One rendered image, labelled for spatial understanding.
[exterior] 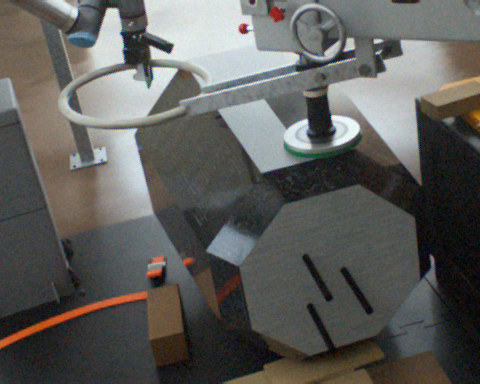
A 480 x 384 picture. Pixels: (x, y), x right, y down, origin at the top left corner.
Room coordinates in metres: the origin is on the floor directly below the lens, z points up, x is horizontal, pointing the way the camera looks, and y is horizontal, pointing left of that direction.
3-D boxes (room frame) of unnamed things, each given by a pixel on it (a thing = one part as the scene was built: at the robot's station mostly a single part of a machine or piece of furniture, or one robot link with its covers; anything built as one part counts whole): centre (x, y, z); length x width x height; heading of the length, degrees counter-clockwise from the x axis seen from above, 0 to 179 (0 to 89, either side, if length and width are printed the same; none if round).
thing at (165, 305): (2.36, 0.51, 0.07); 0.30 x 0.12 x 0.12; 7
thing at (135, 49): (2.59, 0.42, 1.05); 0.09 x 0.08 x 0.12; 86
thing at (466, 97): (2.26, -0.57, 0.81); 0.20 x 0.10 x 0.05; 108
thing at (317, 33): (1.83, -0.15, 1.25); 0.15 x 0.10 x 0.15; 56
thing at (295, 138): (2.00, -0.12, 0.89); 0.21 x 0.21 x 0.01
